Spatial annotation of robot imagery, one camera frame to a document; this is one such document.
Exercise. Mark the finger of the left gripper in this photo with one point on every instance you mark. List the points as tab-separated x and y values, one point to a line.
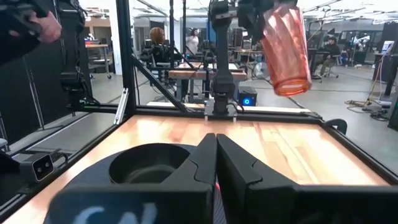
257	31

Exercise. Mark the black table frame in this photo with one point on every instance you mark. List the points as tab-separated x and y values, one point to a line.
126	62

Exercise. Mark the grey table-level camera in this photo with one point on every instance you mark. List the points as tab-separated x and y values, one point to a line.
38	166

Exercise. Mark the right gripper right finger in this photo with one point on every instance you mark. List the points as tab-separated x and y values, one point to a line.
280	202

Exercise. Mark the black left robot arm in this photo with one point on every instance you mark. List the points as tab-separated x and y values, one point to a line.
223	71

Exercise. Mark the black bowl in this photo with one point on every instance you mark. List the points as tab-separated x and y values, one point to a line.
146	168

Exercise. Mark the orange faceted plastic cup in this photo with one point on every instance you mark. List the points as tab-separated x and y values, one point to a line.
286	53

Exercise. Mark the wooden workbench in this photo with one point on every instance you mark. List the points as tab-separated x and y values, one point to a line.
192	74

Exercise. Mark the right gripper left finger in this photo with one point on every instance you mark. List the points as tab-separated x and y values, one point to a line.
174	193

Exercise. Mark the black computer with blue light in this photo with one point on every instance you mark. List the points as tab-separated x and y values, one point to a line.
247	96

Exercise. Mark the floor fan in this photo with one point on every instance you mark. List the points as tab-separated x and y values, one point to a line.
260	70

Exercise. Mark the person's hand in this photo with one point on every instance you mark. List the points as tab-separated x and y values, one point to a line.
48	28

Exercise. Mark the black divider panel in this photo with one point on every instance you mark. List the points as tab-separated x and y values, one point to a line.
18	99

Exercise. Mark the aluminium bracket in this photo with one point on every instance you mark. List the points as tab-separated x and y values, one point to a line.
121	105

